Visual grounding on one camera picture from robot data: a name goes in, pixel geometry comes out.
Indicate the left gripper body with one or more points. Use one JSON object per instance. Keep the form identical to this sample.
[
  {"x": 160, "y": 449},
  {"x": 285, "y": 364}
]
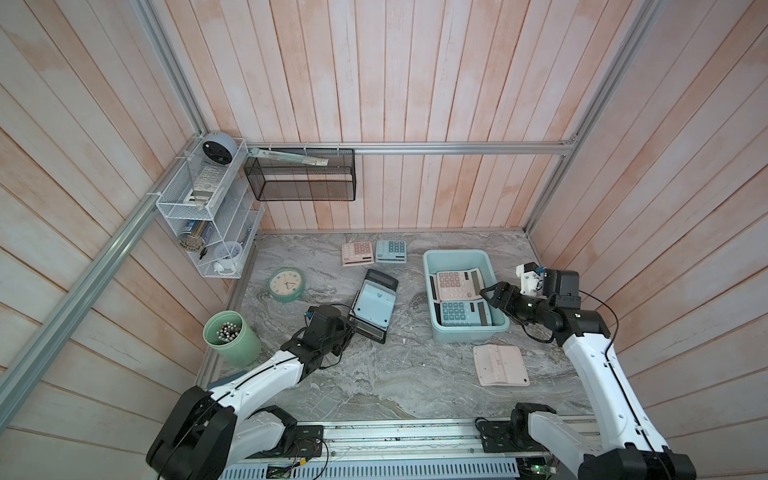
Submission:
[{"x": 338, "y": 342}]

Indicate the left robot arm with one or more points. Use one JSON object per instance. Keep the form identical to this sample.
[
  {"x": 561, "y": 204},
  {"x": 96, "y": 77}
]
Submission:
[{"x": 209, "y": 430}]

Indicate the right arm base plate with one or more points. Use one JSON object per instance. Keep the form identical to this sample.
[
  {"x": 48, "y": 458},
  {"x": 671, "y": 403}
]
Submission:
[{"x": 504, "y": 437}]

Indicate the green pen cup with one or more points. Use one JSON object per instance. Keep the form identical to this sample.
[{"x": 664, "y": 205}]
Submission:
[{"x": 228, "y": 334}]

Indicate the white wire shelf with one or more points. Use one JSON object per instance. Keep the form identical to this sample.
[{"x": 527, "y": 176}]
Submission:
[{"x": 205, "y": 203}]

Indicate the small teal calculator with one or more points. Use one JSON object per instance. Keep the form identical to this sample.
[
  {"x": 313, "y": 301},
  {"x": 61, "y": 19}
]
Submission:
[{"x": 391, "y": 251}]

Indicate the upturned pink calculator right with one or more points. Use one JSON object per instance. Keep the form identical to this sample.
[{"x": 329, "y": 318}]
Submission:
[{"x": 500, "y": 365}]

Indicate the black mesh basket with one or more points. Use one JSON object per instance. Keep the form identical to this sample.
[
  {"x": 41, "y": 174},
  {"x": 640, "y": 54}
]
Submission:
[{"x": 273, "y": 181}]

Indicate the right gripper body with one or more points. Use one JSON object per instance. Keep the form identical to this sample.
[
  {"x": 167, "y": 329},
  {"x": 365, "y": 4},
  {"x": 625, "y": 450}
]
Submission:
[{"x": 525, "y": 307}]

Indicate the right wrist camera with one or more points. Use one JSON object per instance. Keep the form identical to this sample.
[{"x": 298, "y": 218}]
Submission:
[{"x": 531, "y": 278}]

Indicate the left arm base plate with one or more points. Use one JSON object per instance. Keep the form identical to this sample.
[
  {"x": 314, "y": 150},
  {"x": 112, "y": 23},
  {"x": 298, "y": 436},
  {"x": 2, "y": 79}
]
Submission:
[{"x": 302, "y": 441}]

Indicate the white mug on shelf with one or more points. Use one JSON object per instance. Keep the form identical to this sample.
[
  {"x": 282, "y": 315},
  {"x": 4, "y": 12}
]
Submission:
[{"x": 227, "y": 257}]

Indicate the upturned light blue calculator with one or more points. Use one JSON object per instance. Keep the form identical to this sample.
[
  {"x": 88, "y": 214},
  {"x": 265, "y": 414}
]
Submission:
[{"x": 374, "y": 304}]

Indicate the mint green storage box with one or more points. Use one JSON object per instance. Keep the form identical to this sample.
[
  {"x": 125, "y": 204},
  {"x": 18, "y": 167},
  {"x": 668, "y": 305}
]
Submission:
[{"x": 445, "y": 260}]

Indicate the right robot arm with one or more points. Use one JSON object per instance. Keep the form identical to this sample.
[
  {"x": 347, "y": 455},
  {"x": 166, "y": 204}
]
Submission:
[{"x": 629, "y": 445}]

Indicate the small pink calculator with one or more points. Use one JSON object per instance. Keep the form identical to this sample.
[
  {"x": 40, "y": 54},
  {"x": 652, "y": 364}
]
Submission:
[{"x": 357, "y": 253}]

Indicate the grey round alarm clock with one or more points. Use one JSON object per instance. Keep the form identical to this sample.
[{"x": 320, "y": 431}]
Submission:
[{"x": 219, "y": 147}]

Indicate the ruler on basket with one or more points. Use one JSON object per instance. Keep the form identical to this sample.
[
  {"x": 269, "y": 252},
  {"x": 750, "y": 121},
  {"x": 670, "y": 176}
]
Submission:
[{"x": 273, "y": 155}]

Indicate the green round clock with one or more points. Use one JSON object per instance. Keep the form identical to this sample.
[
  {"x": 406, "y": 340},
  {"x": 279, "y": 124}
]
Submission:
[{"x": 286, "y": 285}]

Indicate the large black desk calculator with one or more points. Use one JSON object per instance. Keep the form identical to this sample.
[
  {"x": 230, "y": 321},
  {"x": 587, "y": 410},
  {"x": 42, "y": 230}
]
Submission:
[{"x": 364, "y": 329}]

